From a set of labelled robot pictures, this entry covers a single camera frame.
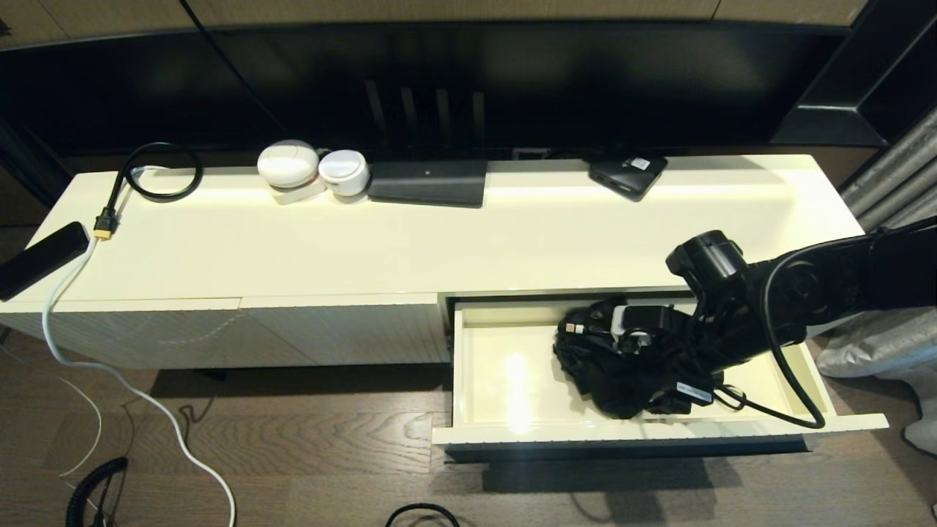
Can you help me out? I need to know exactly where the thick white power cable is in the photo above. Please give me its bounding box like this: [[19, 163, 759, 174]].
[[41, 165, 237, 527]]

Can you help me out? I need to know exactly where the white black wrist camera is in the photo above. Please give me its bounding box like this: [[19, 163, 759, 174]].
[[611, 304, 673, 345]]

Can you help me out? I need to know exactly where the white cabinet drawer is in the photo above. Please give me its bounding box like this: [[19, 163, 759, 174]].
[[432, 291, 890, 462]]

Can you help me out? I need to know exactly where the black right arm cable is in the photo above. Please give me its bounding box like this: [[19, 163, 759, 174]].
[[703, 223, 937, 430]]

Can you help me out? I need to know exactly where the white cream TV cabinet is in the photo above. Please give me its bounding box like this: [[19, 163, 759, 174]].
[[0, 152, 903, 369]]

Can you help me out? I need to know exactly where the short black USB cable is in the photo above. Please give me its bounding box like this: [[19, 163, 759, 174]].
[[564, 304, 623, 341]]

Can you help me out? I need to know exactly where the black flat screen TV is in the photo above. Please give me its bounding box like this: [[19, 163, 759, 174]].
[[0, 22, 850, 157]]

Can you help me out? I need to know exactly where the black umbrella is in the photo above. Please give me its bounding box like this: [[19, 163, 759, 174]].
[[553, 299, 747, 420]]

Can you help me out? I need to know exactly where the flat black set-top box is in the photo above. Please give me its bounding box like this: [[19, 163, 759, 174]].
[[367, 160, 488, 208]]

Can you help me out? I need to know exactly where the small white round device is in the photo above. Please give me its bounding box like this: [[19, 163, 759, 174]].
[[318, 149, 370, 196]]

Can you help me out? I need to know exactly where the long black rectangular device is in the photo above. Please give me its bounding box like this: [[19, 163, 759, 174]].
[[0, 220, 91, 301]]

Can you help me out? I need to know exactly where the thin white cable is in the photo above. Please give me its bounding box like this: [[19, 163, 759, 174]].
[[0, 343, 105, 478]]

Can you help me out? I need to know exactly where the black coiled cable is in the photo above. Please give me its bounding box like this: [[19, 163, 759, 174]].
[[66, 457, 130, 527]]

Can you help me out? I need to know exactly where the white flat device base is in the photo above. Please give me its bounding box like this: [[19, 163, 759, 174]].
[[272, 178, 328, 205]]

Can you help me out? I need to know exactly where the black cable with yellow plug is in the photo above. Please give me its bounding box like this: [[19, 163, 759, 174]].
[[94, 141, 204, 240]]

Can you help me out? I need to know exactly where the small black box with sticker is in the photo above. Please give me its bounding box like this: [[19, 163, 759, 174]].
[[588, 152, 668, 201]]

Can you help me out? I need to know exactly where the black wall shelf frame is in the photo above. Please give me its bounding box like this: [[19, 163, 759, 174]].
[[769, 0, 937, 146]]

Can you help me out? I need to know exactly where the black looped floor cable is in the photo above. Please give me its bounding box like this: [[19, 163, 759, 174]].
[[385, 502, 460, 527]]

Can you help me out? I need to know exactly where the large white round device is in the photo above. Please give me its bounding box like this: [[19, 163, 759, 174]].
[[257, 139, 321, 191]]

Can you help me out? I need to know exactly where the grey curtain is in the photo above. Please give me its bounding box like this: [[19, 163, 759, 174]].
[[816, 102, 937, 456]]

